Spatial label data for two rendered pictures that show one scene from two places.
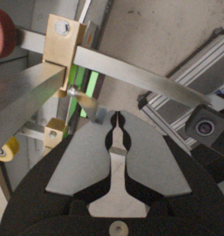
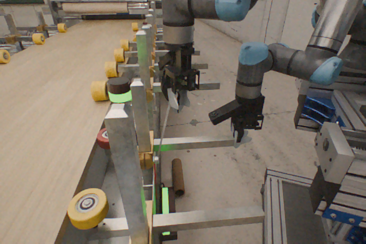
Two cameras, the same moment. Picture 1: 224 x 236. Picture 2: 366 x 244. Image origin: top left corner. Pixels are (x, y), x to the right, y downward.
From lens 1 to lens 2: 0.65 m
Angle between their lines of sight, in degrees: 90
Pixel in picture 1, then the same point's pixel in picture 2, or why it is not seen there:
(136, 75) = (185, 139)
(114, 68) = (174, 140)
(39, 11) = (108, 183)
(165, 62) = not seen: outside the picture
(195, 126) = (211, 115)
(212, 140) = (220, 113)
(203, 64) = (275, 209)
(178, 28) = not seen: hidden behind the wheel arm
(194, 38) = not seen: hidden behind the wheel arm
